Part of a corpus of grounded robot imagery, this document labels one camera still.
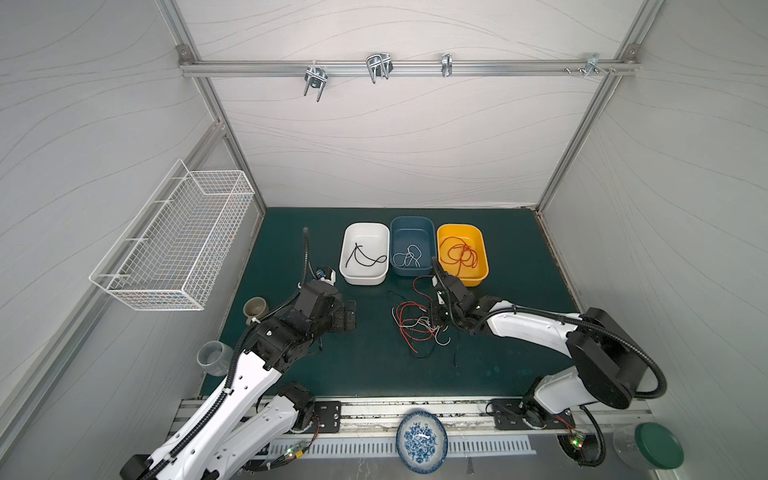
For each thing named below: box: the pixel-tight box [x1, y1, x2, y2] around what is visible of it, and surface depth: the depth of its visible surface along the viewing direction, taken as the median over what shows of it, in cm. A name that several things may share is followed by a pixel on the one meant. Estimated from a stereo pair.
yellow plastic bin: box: [437, 224, 489, 287], surface depth 108 cm
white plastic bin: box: [339, 222, 390, 286], surface depth 106 cm
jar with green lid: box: [614, 422, 685, 469], surface depth 63 cm
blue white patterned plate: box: [396, 411, 449, 475], surface depth 70 cm
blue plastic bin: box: [390, 216, 437, 277], surface depth 109 cm
